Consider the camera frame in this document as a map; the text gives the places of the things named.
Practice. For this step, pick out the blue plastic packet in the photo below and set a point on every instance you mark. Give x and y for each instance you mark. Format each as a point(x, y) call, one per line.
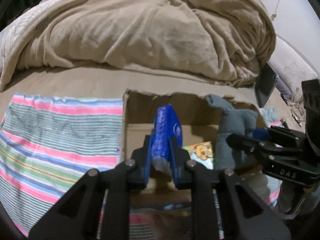
point(163, 132)

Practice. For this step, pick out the black tablet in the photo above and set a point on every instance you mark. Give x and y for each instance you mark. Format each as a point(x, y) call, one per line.
point(266, 85)

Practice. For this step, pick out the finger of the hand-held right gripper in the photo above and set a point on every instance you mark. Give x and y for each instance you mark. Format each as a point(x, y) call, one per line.
point(261, 133)
point(246, 145)

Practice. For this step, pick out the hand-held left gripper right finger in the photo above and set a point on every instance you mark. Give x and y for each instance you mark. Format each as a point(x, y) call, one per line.
point(175, 166)

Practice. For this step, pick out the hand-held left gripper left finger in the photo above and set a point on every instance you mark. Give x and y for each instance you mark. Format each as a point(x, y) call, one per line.
point(147, 160)

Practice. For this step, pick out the cardboard box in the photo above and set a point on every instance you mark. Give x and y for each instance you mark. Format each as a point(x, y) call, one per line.
point(140, 135)

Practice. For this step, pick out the leaf patterned quilt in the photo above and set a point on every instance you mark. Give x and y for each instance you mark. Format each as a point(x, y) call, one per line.
point(15, 37)

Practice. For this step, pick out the colourful picture card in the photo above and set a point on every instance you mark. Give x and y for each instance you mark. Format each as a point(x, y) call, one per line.
point(201, 152)

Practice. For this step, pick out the beige blanket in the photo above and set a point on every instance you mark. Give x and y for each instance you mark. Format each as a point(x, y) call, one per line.
point(140, 30)

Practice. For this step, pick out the grey sock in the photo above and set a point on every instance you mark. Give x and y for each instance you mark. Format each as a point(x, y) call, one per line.
point(230, 127)

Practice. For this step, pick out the brown bed sheet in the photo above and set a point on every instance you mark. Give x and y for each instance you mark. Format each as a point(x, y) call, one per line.
point(100, 80)

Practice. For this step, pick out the white pillow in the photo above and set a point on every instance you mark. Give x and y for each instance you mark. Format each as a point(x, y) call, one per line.
point(292, 65)

